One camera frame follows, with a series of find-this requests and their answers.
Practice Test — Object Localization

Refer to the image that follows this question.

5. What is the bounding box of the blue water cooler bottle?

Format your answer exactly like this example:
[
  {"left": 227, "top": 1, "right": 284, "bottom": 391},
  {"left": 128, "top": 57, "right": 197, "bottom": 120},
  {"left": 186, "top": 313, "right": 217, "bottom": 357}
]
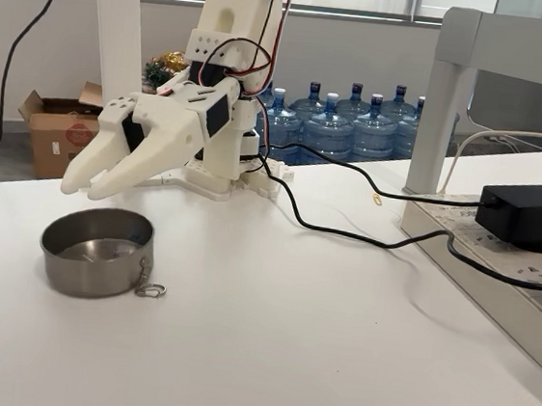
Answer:
[
  {"left": 349, "top": 91, "right": 402, "bottom": 167},
  {"left": 251, "top": 85, "right": 308, "bottom": 164},
  {"left": 286, "top": 78, "right": 331, "bottom": 122},
  {"left": 392, "top": 94, "right": 427, "bottom": 161},
  {"left": 380, "top": 83, "right": 422, "bottom": 125},
  {"left": 299, "top": 90, "right": 360, "bottom": 163},
  {"left": 336, "top": 80, "right": 374, "bottom": 122}
]

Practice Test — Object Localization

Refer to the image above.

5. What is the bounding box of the tinsel christmas wreath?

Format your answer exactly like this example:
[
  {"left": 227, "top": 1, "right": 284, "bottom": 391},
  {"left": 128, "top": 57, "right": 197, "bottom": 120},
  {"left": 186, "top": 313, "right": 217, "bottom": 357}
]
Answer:
[{"left": 142, "top": 47, "right": 192, "bottom": 94}]

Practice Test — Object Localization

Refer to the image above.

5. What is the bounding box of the large black power adapter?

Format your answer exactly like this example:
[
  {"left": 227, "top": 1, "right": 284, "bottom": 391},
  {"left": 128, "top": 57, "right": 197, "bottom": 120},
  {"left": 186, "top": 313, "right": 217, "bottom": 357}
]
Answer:
[{"left": 472, "top": 178, "right": 542, "bottom": 254}]

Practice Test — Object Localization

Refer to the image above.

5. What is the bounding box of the white power cord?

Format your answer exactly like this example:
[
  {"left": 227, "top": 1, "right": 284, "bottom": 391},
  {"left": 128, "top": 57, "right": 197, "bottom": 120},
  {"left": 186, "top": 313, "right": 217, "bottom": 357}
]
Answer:
[{"left": 437, "top": 122, "right": 542, "bottom": 206}]

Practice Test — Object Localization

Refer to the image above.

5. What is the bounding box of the small metal carabiner clip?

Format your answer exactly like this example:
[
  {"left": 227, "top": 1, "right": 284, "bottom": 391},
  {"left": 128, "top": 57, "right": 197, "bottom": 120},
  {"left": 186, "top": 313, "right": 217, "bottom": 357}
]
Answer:
[{"left": 133, "top": 256, "right": 170, "bottom": 301}]

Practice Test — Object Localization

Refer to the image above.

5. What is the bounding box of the long white power strip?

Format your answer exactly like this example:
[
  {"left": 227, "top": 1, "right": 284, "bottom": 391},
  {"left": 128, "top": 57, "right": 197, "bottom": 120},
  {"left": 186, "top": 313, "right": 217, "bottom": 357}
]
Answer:
[{"left": 387, "top": 193, "right": 542, "bottom": 388}]

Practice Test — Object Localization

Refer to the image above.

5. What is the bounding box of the round metal bowl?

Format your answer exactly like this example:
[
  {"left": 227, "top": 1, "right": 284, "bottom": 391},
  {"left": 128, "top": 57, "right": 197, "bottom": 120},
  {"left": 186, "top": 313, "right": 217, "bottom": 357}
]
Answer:
[{"left": 35, "top": 202, "right": 158, "bottom": 305}]

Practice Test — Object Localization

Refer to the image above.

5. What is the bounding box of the black power cable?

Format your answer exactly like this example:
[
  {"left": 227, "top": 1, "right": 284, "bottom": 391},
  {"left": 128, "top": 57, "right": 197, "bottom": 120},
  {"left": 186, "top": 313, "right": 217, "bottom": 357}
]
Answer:
[
  {"left": 248, "top": 155, "right": 542, "bottom": 292},
  {"left": 260, "top": 140, "right": 499, "bottom": 209}
]

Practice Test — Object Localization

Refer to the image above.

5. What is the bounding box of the red white black servo wire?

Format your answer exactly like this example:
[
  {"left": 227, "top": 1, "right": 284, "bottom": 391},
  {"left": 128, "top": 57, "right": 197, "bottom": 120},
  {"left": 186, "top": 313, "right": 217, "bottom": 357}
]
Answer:
[{"left": 191, "top": 0, "right": 293, "bottom": 166}]

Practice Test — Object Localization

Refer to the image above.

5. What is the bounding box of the white stand post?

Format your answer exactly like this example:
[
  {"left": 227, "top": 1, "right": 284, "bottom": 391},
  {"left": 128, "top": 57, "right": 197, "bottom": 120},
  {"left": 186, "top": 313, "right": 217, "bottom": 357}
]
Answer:
[{"left": 69, "top": 0, "right": 206, "bottom": 195}]

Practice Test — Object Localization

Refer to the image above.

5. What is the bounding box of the white desk shelf riser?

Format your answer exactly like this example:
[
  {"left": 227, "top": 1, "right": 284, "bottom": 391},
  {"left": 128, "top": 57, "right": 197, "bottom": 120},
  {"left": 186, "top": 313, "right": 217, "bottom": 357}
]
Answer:
[{"left": 403, "top": 3, "right": 542, "bottom": 208}]

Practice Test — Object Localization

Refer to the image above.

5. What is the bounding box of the open brown cardboard box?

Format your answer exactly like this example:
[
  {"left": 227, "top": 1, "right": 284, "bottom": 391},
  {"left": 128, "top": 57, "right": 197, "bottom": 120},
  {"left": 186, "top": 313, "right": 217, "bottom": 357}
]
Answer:
[{"left": 10, "top": 73, "right": 108, "bottom": 185}]

